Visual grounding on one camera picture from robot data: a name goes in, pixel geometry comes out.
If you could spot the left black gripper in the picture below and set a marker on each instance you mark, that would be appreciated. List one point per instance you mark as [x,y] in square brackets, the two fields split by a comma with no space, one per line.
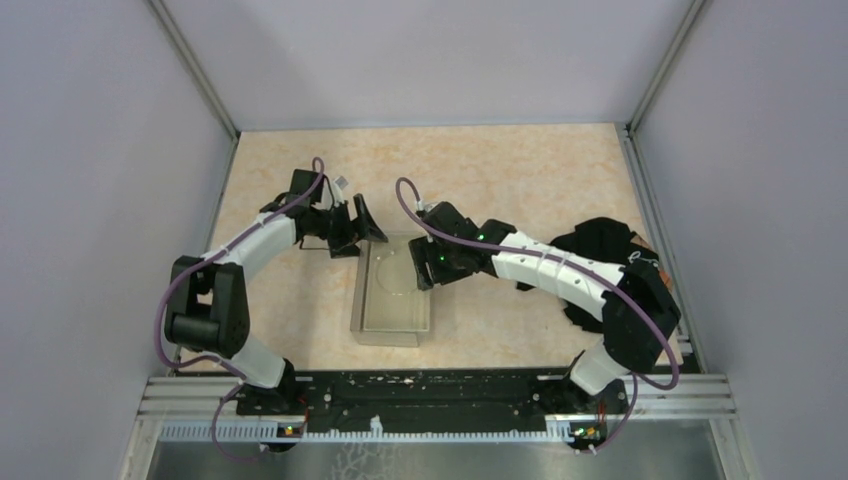
[345,245]

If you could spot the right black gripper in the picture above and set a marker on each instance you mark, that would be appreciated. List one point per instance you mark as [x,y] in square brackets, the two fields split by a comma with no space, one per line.
[423,249]

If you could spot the silver wire bangle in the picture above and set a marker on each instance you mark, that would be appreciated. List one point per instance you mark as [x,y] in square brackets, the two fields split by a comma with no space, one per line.
[394,273]

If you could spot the clear plastic box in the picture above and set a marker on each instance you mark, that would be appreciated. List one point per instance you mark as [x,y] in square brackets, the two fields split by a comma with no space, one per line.
[377,339]

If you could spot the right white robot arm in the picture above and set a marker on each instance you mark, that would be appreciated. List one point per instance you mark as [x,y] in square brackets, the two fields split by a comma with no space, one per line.
[633,306]

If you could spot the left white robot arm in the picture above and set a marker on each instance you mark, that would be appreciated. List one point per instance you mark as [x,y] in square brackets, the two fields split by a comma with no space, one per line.
[205,308]

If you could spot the black cloth with print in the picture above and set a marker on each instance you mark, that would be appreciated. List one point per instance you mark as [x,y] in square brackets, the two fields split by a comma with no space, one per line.
[611,241]

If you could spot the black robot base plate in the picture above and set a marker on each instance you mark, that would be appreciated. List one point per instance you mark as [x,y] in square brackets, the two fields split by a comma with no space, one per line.
[431,400]

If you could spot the white slotted cable duct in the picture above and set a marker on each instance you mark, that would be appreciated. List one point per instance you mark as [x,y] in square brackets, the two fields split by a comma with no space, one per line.
[271,432]

